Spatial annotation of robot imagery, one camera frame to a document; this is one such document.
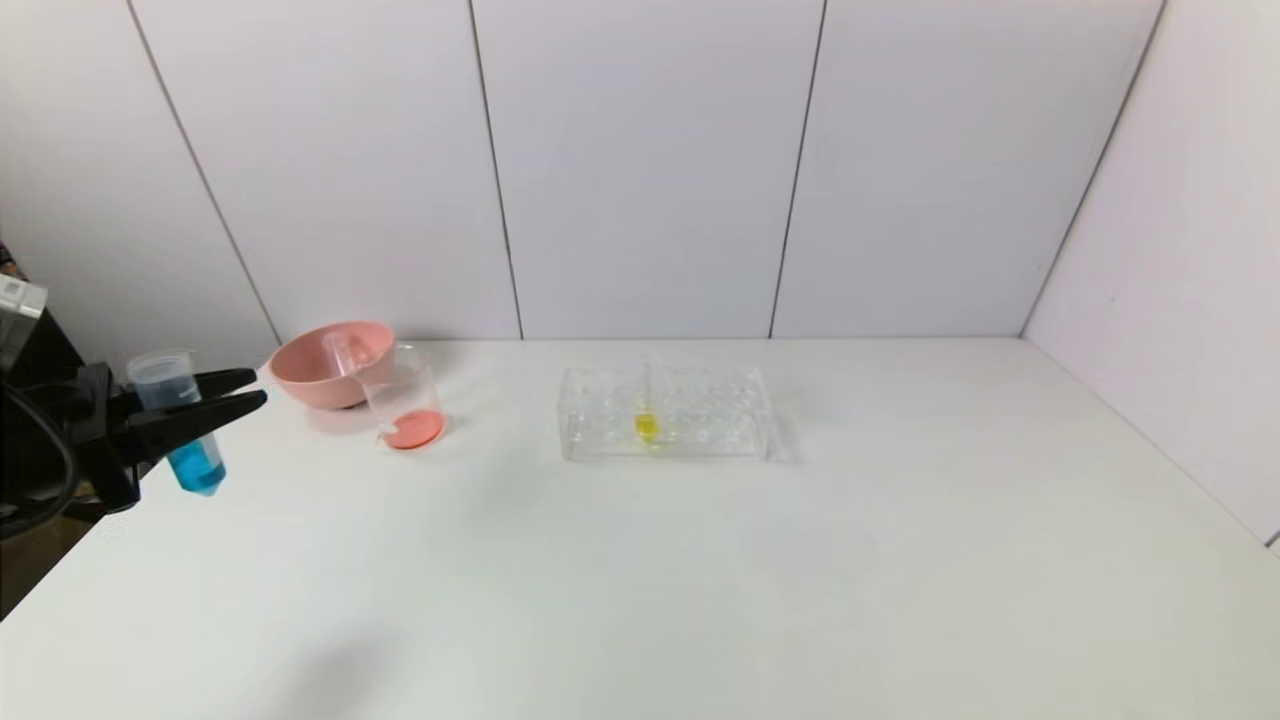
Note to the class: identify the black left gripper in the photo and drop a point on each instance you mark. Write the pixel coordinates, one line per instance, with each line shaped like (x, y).
(100, 432)

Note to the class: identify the test tube with blue pigment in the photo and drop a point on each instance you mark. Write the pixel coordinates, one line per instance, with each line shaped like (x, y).
(200, 470)

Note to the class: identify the test tube with red pigment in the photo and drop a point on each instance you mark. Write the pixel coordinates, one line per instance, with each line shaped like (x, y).
(345, 352)

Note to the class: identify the test tube with yellow pigment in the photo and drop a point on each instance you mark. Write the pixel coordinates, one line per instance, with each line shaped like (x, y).
(647, 427)

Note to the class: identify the clear acrylic test tube rack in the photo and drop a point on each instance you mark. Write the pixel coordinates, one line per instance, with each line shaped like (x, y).
(700, 440)

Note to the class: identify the pink bowl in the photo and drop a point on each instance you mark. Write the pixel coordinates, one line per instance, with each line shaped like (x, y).
(310, 375)

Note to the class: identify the clear glass beaker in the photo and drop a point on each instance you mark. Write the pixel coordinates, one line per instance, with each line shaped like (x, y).
(412, 430)

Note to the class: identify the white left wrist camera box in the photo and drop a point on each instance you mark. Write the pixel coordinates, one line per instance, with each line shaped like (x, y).
(20, 315)

